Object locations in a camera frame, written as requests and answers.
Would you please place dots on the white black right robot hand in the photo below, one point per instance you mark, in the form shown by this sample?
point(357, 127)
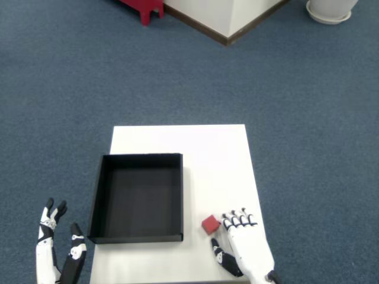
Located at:
point(251, 251)

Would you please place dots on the red cube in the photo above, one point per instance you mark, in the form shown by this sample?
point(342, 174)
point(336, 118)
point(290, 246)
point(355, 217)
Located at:
point(210, 225)

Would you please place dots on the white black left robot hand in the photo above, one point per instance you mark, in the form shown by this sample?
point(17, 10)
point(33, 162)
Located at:
point(44, 263)

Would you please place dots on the black open box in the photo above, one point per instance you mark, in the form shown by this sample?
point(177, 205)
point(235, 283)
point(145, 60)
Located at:
point(139, 201)

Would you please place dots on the white plant pot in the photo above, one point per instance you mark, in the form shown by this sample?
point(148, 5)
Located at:
point(331, 6)

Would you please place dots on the red plastic stool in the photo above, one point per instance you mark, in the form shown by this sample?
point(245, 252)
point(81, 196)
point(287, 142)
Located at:
point(146, 8)

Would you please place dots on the brown wall baseboard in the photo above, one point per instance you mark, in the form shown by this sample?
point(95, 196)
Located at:
point(228, 41)

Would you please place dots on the white pot saucer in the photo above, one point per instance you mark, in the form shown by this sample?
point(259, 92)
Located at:
point(328, 19)

